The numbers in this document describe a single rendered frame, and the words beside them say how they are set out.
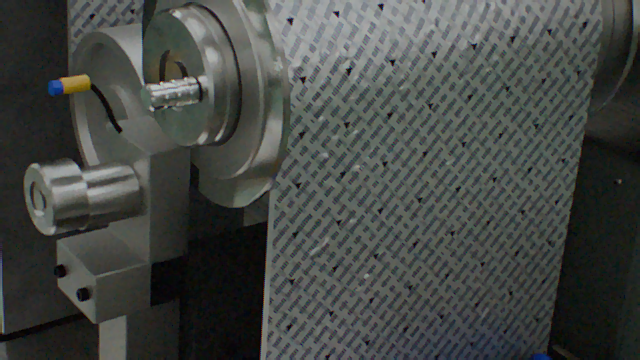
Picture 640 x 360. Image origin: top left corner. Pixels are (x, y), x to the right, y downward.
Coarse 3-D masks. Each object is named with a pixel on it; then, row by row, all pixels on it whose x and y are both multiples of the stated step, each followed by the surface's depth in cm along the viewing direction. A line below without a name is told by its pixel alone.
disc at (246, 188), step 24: (144, 0) 69; (240, 0) 61; (264, 0) 59; (144, 24) 70; (264, 24) 59; (264, 48) 60; (264, 72) 60; (288, 96) 59; (288, 120) 60; (216, 144) 66; (264, 144) 62; (192, 168) 69; (264, 168) 62; (216, 192) 67; (240, 192) 65; (264, 192) 63
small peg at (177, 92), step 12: (156, 84) 61; (168, 84) 61; (180, 84) 61; (192, 84) 62; (144, 96) 61; (156, 96) 60; (168, 96) 61; (180, 96) 61; (192, 96) 62; (156, 108) 61
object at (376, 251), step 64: (576, 128) 76; (320, 192) 65; (384, 192) 68; (448, 192) 71; (512, 192) 74; (320, 256) 67; (384, 256) 70; (448, 256) 73; (512, 256) 77; (320, 320) 69; (384, 320) 72; (448, 320) 76; (512, 320) 80
